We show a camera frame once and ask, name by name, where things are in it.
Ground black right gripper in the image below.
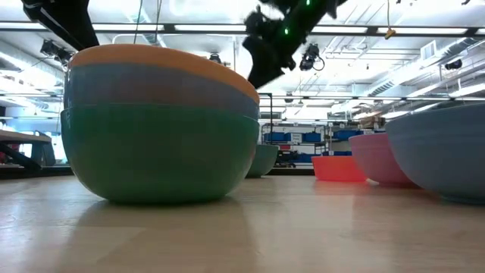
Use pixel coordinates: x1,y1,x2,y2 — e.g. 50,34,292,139
242,2,304,90

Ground teal plastic bowl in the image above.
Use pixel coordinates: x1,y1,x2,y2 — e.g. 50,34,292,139
245,143,280,179

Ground small red plastic bowl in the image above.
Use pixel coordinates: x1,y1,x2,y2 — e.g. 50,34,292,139
311,155,368,183

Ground orange plastic bowl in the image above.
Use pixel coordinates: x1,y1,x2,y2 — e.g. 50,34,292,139
67,43,261,104

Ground blue plastic bowl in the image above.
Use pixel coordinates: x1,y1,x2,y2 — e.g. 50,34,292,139
385,102,485,206
63,62,261,121

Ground pink plastic bowl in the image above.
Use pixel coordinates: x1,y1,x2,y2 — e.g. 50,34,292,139
348,132,420,188

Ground shelf rack with blue bins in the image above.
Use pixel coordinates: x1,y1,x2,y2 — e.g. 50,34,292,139
260,120,384,168

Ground black overhead rig bar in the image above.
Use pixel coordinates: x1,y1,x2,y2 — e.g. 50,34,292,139
0,20,485,38

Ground green translucent plastic bowl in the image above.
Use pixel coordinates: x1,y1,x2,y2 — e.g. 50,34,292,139
60,102,261,206

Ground black ceiling spotlights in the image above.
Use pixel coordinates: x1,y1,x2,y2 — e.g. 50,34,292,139
39,39,75,67

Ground wooden side table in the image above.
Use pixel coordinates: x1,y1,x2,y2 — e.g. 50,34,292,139
0,130,58,172

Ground black overhead camera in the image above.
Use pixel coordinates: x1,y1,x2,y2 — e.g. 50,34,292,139
299,42,326,72

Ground black metal rack post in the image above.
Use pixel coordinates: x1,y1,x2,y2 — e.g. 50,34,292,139
258,92,274,146

